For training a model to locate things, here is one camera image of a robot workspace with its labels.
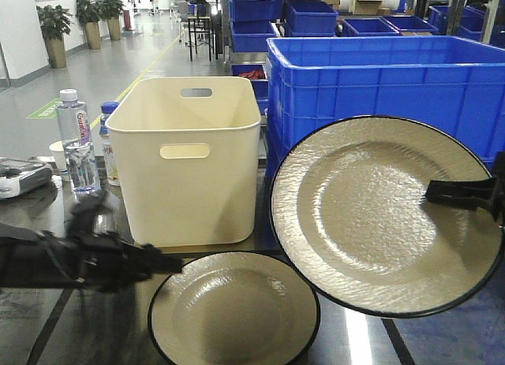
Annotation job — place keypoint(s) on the cream plastic storage bin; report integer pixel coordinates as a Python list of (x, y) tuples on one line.
[(187, 150)]

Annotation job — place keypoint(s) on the clear water bottle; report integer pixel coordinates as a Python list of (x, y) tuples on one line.
[(76, 136)]

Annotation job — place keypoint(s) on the grey handheld device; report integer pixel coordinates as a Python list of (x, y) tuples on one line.
[(21, 176)]

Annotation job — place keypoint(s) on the blue capped drink bottle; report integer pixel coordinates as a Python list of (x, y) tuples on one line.
[(107, 108)]

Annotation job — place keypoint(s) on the beige plate black rim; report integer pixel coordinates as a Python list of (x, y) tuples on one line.
[(349, 208), (234, 308)]

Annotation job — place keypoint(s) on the white paper cup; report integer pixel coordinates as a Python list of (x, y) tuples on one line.
[(58, 153)]

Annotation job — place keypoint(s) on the upper large blue crate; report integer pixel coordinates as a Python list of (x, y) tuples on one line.
[(448, 82)]

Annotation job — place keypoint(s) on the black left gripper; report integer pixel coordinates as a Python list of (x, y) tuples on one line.
[(82, 259)]

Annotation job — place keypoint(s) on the potted plant gold pot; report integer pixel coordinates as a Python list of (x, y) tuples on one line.
[(54, 23)]

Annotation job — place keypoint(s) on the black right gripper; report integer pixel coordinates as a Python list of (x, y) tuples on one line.
[(487, 194)]

